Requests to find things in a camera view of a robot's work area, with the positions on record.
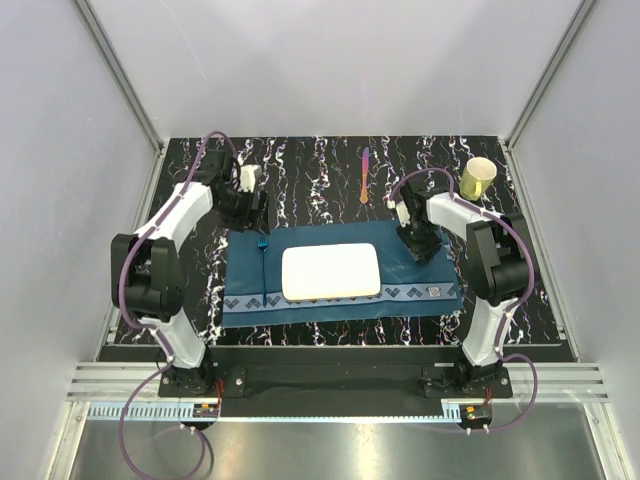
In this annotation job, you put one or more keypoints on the white rectangular plate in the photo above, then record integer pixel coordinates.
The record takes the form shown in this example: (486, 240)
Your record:
(330, 272)

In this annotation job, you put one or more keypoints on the pink orange knife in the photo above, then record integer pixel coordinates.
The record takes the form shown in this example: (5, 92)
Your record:
(365, 156)

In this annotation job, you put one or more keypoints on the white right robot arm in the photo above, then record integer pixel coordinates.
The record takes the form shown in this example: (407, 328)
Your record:
(502, 274)

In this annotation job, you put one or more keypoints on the blue patterned cloth placemat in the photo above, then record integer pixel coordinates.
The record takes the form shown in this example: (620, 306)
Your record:
(408, 289)

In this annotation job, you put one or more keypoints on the right aluminium frame post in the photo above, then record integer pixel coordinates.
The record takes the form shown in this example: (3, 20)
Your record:
(560, 53)

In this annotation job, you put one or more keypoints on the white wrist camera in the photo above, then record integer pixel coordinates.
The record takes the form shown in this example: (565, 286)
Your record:
(401, 211)
(249, 178)

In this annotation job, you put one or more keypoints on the aluminium front rail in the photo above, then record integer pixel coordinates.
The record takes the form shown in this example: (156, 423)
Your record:
(557, 382)

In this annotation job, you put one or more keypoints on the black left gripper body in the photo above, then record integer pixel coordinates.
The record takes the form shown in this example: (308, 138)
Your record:
(237, 210)

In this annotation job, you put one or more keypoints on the grey cable duct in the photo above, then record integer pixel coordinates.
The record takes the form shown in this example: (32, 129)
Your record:
(195, 412)

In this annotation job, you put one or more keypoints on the left aluminium frame post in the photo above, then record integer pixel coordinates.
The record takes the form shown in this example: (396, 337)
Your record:
(99, 37)

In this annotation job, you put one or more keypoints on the aluminium frame post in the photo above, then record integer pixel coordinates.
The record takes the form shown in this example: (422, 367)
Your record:
(560, 53)
(99, 37)

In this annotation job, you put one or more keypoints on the blue small fork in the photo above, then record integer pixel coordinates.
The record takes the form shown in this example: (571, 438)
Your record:
(262, 246)

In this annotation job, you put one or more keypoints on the yellow mug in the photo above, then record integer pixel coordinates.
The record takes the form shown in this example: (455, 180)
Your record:
(478, 175)

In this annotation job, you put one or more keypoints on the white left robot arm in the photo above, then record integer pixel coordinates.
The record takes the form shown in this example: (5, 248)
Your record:
(147, 282)

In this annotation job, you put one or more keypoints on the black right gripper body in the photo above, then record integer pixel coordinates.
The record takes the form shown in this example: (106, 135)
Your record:
(420, 240)

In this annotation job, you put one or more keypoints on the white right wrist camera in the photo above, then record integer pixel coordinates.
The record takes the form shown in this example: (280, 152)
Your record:
(401, 211)

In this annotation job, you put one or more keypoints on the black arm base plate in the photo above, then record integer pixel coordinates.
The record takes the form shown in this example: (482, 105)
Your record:
(432, 371)

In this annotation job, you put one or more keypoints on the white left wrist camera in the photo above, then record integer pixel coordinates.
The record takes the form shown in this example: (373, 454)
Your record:
(249, 178)

